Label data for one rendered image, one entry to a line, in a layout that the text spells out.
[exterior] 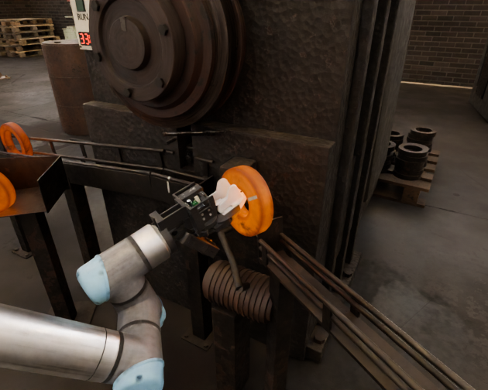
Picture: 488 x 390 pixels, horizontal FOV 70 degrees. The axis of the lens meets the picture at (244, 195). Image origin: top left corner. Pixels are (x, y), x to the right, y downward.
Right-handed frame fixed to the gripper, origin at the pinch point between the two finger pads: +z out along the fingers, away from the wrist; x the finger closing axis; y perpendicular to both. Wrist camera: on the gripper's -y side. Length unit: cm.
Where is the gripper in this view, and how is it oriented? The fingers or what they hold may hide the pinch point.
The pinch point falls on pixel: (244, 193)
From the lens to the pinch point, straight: 74.7
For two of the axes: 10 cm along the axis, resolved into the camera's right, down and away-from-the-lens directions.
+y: -2.0, -7.6, -6.2
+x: -6.1, -4.0, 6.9
